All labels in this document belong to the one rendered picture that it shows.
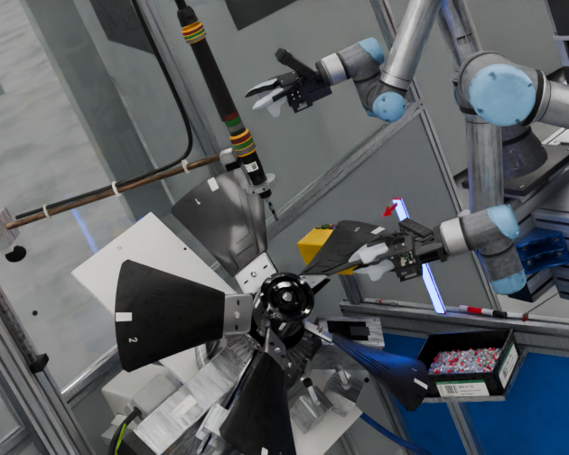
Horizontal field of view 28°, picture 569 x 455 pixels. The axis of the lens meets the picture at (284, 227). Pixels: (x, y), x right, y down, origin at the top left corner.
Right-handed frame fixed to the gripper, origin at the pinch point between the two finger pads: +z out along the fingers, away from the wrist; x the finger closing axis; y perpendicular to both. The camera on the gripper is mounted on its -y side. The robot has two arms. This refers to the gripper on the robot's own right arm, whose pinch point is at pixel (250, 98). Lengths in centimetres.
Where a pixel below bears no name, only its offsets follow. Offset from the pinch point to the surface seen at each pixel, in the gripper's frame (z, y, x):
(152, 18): 14.3, -20.3, 29.2
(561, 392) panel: -37, 72, -67
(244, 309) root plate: 22, 14, -65
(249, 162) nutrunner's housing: 8, -12, -56
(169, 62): 15.0, -7.8, 26.9
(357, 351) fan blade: 4, 29, -75
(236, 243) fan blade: 18, 7, -51
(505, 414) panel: -25, 85, -52
